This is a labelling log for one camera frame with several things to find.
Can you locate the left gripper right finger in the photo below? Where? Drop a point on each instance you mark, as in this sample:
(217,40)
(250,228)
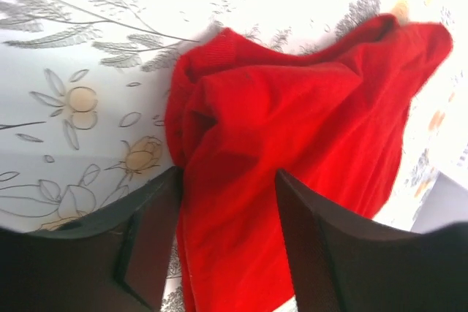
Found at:
(340,261)

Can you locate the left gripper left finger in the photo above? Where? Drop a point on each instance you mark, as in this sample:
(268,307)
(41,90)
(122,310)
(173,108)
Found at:
(115,259)

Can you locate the red t shirt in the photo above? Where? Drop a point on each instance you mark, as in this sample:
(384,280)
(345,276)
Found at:
(238,112)

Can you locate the floral patterned table mat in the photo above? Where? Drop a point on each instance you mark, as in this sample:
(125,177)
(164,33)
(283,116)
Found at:
(85,85)

